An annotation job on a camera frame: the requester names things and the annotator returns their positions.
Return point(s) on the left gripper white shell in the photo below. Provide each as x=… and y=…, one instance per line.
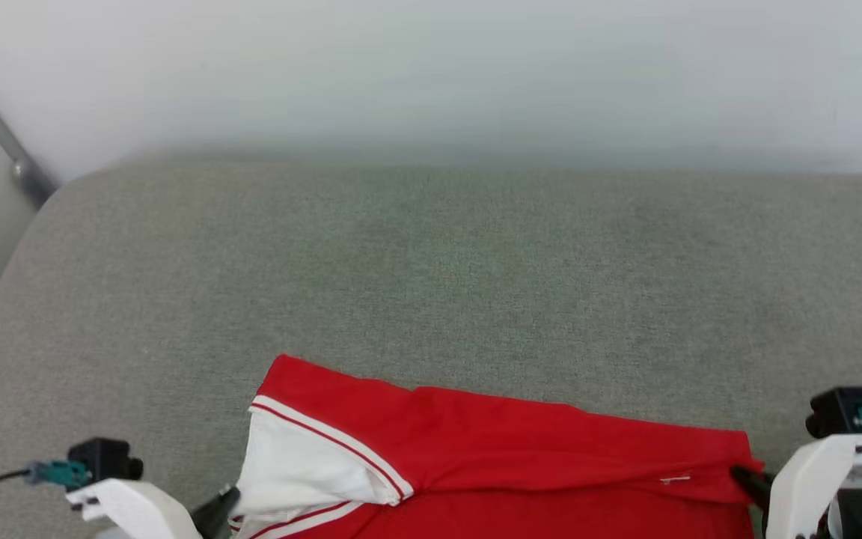
x=139, y=513

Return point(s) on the red and white basketball jersey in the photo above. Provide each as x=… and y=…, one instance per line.
x=513, y=464

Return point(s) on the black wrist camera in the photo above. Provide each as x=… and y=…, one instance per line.
x=105, y=458
x=839, y=410

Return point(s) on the grey fabric sofa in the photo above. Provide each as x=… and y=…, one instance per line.
x=438, y=262

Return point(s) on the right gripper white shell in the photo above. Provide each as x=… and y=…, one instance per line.
x=812, y=479

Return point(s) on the grey metal pipe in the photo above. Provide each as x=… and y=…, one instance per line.
x=4, y=142

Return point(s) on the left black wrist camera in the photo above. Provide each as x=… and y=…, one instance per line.
x=105, y=458

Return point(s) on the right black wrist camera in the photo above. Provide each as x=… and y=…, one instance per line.
x=839, y=410

